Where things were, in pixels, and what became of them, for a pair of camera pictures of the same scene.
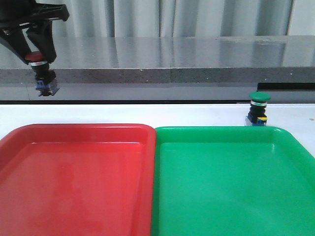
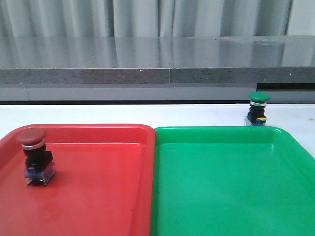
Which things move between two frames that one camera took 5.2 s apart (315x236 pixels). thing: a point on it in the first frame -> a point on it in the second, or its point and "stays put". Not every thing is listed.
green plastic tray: (232, 181) stays put
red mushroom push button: (46, 84) -> (40, 167)
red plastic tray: (77, 179) stays put
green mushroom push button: (257, 115) stays put
